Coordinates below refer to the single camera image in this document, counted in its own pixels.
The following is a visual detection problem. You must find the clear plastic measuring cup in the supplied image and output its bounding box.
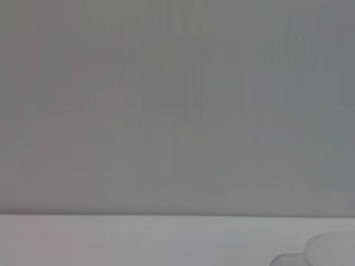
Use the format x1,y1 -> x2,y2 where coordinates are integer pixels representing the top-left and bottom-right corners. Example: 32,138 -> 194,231
269,232 -> 355,266

